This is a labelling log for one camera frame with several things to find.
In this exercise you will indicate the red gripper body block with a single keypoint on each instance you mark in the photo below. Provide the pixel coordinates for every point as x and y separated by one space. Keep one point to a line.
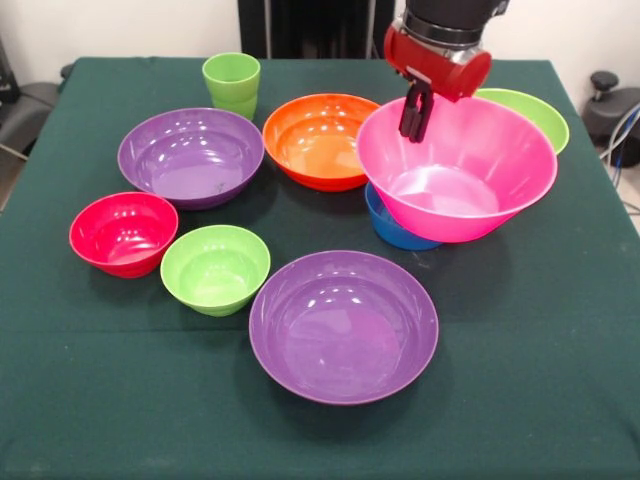
430 65

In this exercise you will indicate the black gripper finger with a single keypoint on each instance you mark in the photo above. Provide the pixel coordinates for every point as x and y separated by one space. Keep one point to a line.
422 122
407 120

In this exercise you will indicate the pink plastic bowl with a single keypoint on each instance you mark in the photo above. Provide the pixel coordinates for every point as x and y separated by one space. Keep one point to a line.
465 170

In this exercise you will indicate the orange plastic bowl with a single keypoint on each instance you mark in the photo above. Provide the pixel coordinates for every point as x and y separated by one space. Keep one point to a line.
305 150

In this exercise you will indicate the blue plastic bowl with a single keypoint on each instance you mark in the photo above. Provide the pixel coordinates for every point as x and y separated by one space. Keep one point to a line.
390 232

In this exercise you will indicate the large green plastic bowl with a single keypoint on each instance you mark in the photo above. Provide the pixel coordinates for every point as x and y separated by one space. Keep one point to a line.
545 120

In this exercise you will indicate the green plastic cup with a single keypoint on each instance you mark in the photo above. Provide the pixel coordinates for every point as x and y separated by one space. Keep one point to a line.
231 90

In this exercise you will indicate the purple plastic bowl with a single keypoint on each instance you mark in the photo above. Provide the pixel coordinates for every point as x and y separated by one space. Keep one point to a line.
190 165
345 330

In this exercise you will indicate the black cabinet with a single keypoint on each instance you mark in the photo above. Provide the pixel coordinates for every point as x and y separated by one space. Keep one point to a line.
310 25

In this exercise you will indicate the small green plastic bowl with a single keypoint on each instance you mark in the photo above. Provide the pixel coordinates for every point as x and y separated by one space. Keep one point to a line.
215 275

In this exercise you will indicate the red plastic bowl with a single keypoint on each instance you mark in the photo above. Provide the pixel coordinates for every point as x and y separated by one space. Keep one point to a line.
122 235

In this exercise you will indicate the black chair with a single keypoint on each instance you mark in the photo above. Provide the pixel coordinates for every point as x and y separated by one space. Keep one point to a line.
30 110

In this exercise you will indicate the dark green tablecloth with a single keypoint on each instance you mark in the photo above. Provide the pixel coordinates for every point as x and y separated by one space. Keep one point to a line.
100 375

